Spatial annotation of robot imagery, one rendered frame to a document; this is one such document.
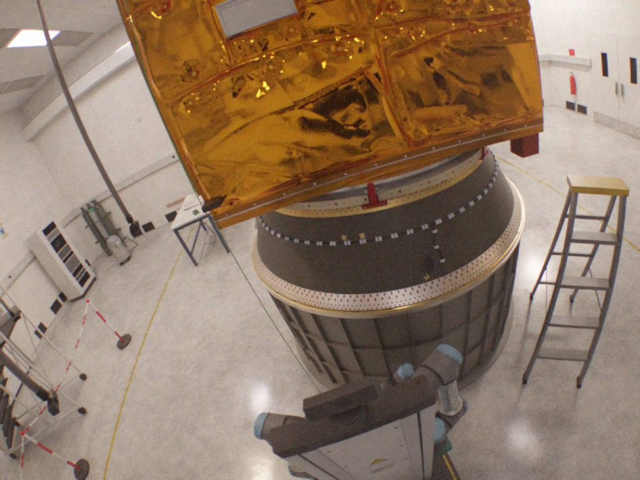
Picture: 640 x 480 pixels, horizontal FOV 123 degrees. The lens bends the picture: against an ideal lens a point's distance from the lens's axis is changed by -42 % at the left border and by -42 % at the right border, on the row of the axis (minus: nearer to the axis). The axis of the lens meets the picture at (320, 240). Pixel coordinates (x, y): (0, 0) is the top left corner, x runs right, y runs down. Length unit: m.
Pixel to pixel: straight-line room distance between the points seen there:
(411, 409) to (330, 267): 1.12
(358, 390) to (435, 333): 1.36
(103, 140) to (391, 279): 7.64
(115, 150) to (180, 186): 2.01
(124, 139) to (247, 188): 6.69
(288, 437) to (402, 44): 1.42
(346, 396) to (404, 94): 1.20
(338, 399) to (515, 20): 1.77
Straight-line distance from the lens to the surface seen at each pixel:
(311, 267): 1.67
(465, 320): 1.94
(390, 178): 1.45
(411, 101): 1.41
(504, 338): 2.85
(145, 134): 7.64
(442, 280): 1.59
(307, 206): 1.54
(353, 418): 0.56
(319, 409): 0.55
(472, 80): 1.54
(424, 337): 1.86
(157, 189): 7.94
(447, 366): 1.14
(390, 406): 0.61
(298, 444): 0.63
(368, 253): 1.52
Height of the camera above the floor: 2.34
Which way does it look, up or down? 32 degrees down
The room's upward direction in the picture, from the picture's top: 20 degrees counter-clockwise
